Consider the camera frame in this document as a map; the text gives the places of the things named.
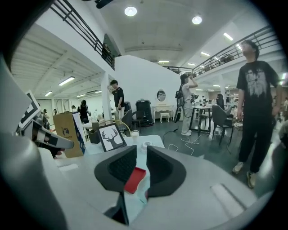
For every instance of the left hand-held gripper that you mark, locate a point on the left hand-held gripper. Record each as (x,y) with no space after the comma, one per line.
(30,110)

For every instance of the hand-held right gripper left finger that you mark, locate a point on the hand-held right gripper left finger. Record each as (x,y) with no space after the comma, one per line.
(112,168)

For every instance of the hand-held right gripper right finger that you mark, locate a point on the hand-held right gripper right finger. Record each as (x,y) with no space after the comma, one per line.
(171,175)

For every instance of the red box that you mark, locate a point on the red box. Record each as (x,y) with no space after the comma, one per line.
(135,179)

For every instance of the brown paper bag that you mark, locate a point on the brown paper bag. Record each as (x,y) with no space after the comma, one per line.
(65,134)

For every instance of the black framed deer picture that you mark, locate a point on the black framed deer picture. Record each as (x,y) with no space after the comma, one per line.
(111,138)

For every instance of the white candle glass jar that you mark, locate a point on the white candle glass jar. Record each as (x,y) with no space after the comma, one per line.
(135,136)

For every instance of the black square container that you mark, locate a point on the black square container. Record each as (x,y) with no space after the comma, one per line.
(94,133)

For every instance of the grey armchair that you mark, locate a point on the grey armchair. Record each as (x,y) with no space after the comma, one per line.
(129,120)

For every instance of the white stool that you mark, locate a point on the white stool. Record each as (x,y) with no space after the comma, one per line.
(164,115)

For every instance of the long ceiling light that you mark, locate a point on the long ceiling light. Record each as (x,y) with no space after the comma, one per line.
(66,80)

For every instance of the white vanity table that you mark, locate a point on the white vanity table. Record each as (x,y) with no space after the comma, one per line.
(163,109)

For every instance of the white top black leg table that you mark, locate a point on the white top black leg table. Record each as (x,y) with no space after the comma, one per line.
(202,112)

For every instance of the dark grey chair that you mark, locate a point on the dark grey chair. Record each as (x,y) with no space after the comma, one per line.
(221,119)

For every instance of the oval mirror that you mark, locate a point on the oval mirror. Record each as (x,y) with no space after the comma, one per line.
(161,95)

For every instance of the black balcony railing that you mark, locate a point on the black balcony railing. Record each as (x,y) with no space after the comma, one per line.
(90,37)
(227,54)

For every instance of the round ceiling light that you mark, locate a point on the round ceiling light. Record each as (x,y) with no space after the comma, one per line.
(196,20)
(130,11)

